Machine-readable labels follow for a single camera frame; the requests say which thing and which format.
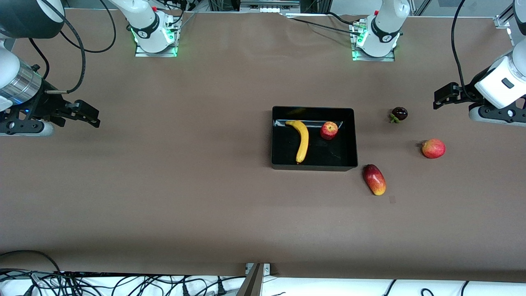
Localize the black cable bundle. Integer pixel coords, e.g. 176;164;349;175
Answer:
0;250;247;296

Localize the dark angled pole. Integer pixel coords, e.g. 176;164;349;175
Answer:
236;263;263;296

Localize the small red yellow apple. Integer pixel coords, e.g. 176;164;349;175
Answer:
320;121;339;141

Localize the black rectangular plastic box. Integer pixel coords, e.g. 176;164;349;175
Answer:
271;106;359;171

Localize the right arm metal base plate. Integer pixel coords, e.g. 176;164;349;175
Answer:
135;16;178;57

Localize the dark purple mangosteen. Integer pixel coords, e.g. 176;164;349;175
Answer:
389;106;408;124

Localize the black cable on table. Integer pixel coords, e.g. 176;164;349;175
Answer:
284;12;358;33

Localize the silver device with ports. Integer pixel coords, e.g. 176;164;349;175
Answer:
240;0;301;13

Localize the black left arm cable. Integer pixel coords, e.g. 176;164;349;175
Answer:
451;0;479;101

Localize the aluminium frame profile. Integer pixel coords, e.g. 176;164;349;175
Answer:
494;3;514;29

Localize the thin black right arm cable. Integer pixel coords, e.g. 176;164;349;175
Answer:
61;0;117;53

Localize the yellow banana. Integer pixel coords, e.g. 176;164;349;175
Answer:
285;120;309;164

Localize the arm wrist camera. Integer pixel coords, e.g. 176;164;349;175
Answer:
0;110;55;137
468;104;526;126

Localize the red apple with stem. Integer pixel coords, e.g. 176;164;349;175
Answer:
421;139;446;159

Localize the brown table cover sheet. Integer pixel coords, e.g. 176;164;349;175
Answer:
0;8;526;284

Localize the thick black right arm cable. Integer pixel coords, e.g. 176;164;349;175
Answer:
41;0;86;94

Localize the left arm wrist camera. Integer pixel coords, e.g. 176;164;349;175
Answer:
468;104;526;126

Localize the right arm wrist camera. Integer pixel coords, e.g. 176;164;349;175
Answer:
0;110;55;137

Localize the red yellow mango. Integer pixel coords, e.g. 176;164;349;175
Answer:
362;164;387;196

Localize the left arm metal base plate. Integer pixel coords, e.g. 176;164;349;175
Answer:
351;21;396;62

